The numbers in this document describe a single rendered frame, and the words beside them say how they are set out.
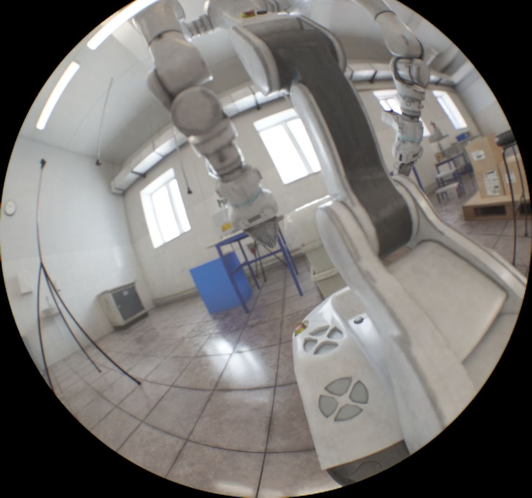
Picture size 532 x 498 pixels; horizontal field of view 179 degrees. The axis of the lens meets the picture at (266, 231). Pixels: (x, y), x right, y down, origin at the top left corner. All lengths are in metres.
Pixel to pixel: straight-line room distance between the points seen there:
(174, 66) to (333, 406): 0.57
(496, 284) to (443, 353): 0.15
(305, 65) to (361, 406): 0.61
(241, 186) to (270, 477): 0.77
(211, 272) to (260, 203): 1.69
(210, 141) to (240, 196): 0.10
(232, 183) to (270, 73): 0.23
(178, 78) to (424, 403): 0.45
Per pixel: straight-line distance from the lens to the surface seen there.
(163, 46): 0.30
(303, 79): 0.35
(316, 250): 1.17
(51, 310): 3.53
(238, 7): 0.70
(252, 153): 3.64
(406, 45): 0.46
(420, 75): 0.46
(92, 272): 4.37
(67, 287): 4.12
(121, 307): 3.73
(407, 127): 0.49
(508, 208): 1.81
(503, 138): 1.01
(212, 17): 0.78
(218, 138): 0.25
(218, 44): 4.29
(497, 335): 0.31
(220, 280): 1.95
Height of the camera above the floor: 0.62
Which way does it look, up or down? 1 degrees up
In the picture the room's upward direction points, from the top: 23 degrees counter-clockwise
